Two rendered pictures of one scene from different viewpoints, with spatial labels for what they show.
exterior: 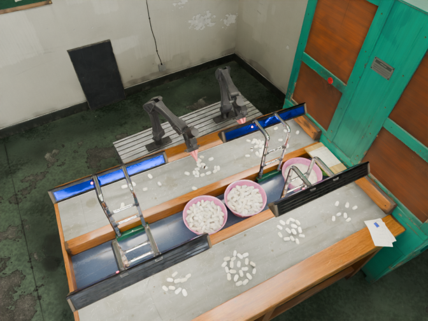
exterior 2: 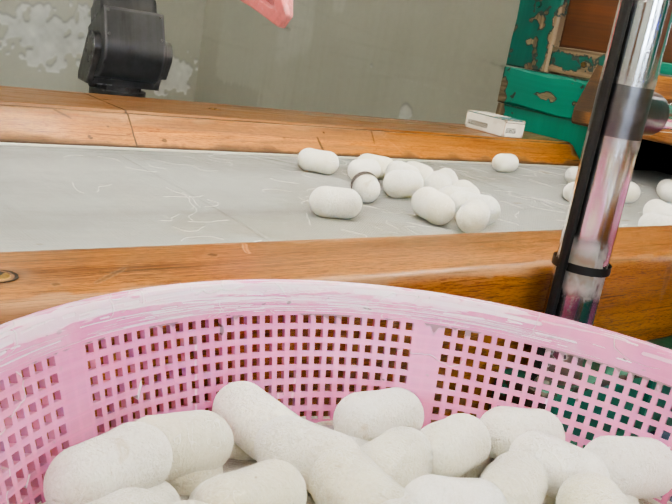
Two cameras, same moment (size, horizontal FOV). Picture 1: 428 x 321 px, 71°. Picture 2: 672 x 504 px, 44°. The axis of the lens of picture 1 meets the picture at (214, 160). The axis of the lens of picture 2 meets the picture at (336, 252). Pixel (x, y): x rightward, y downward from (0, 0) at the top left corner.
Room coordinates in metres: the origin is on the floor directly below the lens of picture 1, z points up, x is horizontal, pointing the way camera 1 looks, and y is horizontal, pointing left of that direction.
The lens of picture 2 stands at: (0.91, -0.12, 0.86)
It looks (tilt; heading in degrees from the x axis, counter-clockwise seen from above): 15 degrees down; 346
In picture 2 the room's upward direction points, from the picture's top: 10 degrees clockwise
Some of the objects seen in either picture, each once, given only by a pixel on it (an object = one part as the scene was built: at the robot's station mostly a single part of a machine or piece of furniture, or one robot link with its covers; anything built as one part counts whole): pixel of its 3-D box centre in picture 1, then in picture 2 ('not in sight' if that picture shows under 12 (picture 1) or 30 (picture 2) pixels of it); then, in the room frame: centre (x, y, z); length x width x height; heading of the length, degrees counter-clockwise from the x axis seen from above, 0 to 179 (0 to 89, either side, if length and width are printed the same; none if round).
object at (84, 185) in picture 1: (111, 173); not in sight; (0.98, 0.55, 1.08); 0.62 x 0.08 x 0.07; 117
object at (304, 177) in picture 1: (304, 193); not in sight; (0.99, -0.53, 0.90); 0.20 x 0.19 x 0.45; 117
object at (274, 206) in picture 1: (322, 185); not in sight; (0.92, -0.57, 1.08); 0.62 x 0.08 x 0.07; 117
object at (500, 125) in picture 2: not in sight; (494, 123); (1.82, -0.51, 0.77); 0.06 x 0.04 x 0.02; 27
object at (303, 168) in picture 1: (300, 178); not in sight; (1.25, -0.59, 0.71); 0.22 x 0.22 x 0.06
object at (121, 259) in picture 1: (143, 266); not in sight; (0.55, 0.34, 0.90); 0.20 x 0.19 x 0.45; 117
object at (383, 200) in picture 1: (373, 190); not in sight; (1.07, -0.99, 0.83); 0.30 x 0.06 x 0.07; 27
